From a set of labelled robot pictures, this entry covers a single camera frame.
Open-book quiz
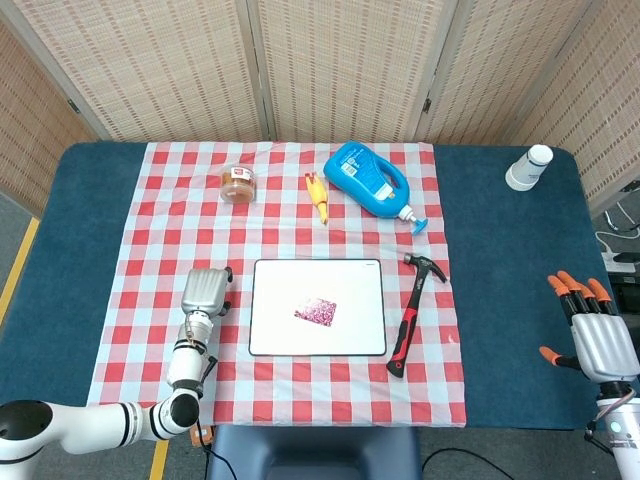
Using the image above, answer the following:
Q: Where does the clear jar of orange snacks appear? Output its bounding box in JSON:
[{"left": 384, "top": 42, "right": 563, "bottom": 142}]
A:
[{"left": 220, "top": 165, "right": 258, "bottom": 205}]

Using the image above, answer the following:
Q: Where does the blue pump soap bottle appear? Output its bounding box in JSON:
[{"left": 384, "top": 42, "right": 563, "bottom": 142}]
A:
[{"left": 322, "top": 141, "right": 430, "bottom": 237}]

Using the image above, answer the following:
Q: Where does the dark blue table cover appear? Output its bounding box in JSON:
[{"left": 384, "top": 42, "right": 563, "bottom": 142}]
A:
[{"left": 0, "top": 141, "right": 619, "bottom": 432}]

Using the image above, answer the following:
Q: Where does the white power strip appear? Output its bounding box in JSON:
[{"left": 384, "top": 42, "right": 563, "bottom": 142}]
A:
[{"left": 601, "top": 251, "right": 640, "bottom": 274}]

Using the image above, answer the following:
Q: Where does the white paper cup stack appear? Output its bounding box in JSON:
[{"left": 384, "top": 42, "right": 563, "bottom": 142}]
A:
[{"left": 504, "top": 144, "right": 554, "bottom": 192}]

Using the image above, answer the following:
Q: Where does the left silver black-fingered robot hand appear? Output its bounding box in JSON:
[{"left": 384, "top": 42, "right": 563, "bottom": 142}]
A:
[{"left": 179, "top": 266, "right": 235, "bottom": 319}]

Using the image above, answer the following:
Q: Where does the yellow rubber chicken toy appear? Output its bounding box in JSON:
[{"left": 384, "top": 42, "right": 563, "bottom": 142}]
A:
[{"left": 303, "top": 171, "right": 331, "bottom": 227}]

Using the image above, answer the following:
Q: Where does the pink patterned packet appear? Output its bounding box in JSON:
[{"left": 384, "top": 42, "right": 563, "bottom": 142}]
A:
[{"left": 293, "top": 297, "right": 339, "bottom": 328}]

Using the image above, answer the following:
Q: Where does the white rectangular board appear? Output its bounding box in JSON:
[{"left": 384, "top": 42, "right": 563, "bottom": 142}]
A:
[{"left": 248, "top": 258, "right": 388, "bottom": 358}]

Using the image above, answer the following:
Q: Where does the black floor cable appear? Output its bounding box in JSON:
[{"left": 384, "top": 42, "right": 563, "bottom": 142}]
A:
[{"left": 419, "top": 447, "right": 516, "bottom": 480}]

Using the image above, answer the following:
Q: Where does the bamboo folding screen panel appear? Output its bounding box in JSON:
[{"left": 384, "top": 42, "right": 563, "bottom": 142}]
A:
[
  {"left": 0, "top": 0, "right": 274, "bottom": 144},
  {"left": 247, "top": 0, "right": 459, "bottom": 144},
  {"left": 509, "top": 0, "right": 640, "bottom": 206},
  {"left": 414, "top": 0, "right": 609, "bottom": 146},
  {"left": 0, "top": 22, "right": 99, "bottom": 216}
]

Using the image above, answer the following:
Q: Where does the red white checked tablecloth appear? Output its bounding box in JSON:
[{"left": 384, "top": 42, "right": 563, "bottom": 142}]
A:
[{"left": 84, "top": 141, "right": 468, "bottom": 428}]

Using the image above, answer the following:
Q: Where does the black box device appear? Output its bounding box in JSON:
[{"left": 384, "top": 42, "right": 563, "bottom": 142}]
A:
[{"left": 610, "top": 282, "right": 640, "bottom": 314}]

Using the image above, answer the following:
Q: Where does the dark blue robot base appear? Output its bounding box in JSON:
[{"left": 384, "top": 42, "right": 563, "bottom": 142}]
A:
[{"left": 206, "top": 424, "right": 423, "bottom": 480}]

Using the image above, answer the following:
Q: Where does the red black claw hammer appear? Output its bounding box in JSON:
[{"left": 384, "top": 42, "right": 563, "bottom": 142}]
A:
[{"left": 385, "top": 252, "right": 449, "bottom": 380}]

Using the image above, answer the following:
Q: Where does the right silver orange-tipped robot hand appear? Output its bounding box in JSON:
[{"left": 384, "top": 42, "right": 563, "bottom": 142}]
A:
[{"left": 538, "top": 270, "right": 640, "bottom": 385}]

